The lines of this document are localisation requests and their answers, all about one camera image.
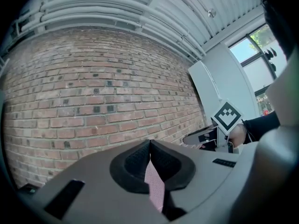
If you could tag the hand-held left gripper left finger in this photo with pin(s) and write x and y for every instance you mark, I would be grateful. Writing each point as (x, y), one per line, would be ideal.
(93, 176)

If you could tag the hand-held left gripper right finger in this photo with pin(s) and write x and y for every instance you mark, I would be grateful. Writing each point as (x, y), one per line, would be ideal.
(201, 171)

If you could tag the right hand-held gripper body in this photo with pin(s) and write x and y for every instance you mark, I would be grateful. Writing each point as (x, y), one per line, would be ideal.
(227, 116)

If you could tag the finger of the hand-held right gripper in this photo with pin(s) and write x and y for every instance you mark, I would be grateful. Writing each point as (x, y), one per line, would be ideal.
(196, 137)

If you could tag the pink mesh tray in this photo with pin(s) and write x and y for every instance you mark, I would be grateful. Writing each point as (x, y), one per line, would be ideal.
(155, 188)

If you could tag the person's right forearm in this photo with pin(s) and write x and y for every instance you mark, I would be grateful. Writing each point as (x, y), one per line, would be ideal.
(259, 127)

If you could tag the white cubby shelf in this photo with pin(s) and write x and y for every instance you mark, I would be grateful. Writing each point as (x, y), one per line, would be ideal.
(203, 87)

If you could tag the black framed window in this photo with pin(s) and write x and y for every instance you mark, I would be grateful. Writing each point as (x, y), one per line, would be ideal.
(257, 55)

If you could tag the round ceiling sensor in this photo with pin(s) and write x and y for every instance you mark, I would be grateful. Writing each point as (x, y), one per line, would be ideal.
(211, 13)

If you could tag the white ceiling pipe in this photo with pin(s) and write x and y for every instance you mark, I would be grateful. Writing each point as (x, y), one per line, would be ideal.
(93, 2)
(93, 9)
(93, 16)

